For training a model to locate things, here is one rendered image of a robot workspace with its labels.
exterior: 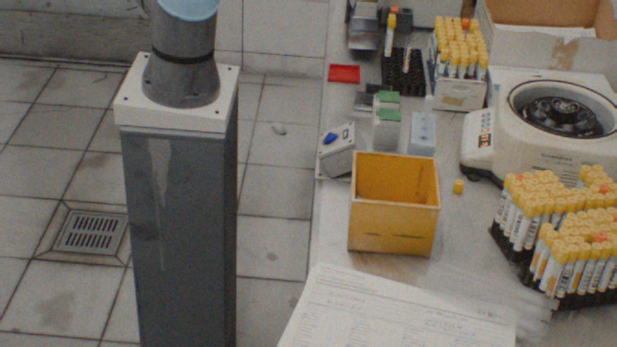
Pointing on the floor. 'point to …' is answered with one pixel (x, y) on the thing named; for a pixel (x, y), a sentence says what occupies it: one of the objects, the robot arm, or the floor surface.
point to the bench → (564, 331)
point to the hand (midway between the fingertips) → (365, 5)
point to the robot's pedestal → (183, 232)
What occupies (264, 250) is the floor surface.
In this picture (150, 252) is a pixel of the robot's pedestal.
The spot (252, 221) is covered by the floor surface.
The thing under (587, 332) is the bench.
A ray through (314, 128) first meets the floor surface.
